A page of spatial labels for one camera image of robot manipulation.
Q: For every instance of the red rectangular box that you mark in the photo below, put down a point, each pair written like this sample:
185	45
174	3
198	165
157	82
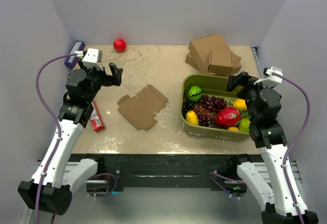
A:
96	119

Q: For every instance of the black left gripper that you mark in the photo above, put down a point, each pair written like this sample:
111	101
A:
115	79

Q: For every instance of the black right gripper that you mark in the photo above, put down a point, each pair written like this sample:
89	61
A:
242	79

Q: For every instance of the dark grapes bunch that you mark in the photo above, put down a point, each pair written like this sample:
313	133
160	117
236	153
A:
186	107

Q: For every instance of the folded cardboard box bottom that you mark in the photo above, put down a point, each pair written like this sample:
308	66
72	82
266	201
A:
194	62

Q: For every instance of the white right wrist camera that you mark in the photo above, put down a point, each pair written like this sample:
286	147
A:
272	77

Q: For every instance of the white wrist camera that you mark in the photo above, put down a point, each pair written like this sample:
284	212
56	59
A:
91	58
272	77

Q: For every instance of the small orange fruit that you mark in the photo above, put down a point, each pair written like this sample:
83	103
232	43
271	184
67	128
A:
236	129

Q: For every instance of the brown cardboard box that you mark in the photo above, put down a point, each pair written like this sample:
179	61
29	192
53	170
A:
142	108

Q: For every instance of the red dragon fruit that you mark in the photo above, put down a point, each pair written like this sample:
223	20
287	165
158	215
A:
228	117

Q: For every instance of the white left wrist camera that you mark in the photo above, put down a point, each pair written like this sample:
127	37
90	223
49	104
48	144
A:
91	58

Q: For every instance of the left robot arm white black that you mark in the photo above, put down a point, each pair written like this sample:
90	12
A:
50	188

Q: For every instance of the yellow mango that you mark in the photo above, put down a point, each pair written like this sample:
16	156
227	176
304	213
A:
191	118

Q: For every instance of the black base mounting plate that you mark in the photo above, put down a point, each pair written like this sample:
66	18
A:
166	171

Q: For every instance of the folded cardboard box front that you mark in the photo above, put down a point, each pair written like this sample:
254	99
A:
223	63

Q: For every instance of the yellow lemon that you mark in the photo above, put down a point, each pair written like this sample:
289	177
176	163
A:
240	104

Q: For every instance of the red apple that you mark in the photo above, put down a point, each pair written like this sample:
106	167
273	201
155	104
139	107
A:
119	45

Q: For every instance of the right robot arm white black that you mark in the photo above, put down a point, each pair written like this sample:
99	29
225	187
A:
280	200

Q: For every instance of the green plastic tub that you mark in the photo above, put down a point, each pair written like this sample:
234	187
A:
210	85

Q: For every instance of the red grapes bunch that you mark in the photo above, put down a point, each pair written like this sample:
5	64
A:
207	110

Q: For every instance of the green watermelon ball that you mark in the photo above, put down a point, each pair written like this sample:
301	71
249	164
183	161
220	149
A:
194	93

